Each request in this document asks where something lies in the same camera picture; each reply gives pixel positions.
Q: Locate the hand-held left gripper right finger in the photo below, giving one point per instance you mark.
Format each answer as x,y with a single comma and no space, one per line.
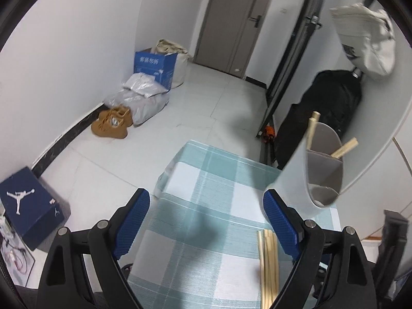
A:
281,222

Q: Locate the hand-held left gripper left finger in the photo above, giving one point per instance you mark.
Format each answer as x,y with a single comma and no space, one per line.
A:
132,222

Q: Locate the white utensil holder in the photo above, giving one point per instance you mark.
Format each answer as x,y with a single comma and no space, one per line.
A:
296,180

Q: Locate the wooden chopstick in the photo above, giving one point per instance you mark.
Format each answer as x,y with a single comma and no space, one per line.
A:
267,264
316,116
346,146
310,135
261,264

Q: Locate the teal plaid tablecloth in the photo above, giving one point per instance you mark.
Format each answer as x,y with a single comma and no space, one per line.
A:
206,231

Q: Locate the orange and black object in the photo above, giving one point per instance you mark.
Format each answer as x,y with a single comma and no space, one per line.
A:
268,133

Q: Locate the tan suede boot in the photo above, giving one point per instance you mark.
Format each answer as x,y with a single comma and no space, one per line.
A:
124,116
106,127

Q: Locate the dark blue shoe box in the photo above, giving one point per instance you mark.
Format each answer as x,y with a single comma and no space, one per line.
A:
25,206

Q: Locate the grey plastic bag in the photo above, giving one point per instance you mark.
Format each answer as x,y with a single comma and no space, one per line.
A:
144,107

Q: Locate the black backpack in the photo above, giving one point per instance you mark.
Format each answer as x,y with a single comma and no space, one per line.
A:
322,103

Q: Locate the silver plastic parcel bag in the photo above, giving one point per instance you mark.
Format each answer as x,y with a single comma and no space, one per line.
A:
141,83

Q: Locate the blue cardboard box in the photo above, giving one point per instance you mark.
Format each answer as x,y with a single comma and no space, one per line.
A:
154,67

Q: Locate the beige tote bag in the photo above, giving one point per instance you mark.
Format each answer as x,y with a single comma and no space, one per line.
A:
181,67

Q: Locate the black door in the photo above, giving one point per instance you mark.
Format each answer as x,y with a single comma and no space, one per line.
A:
289,54

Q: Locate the beige backpack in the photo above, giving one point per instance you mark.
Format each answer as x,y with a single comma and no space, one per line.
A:
367,38

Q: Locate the grey door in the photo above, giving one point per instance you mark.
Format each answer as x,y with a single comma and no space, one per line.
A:
225,22

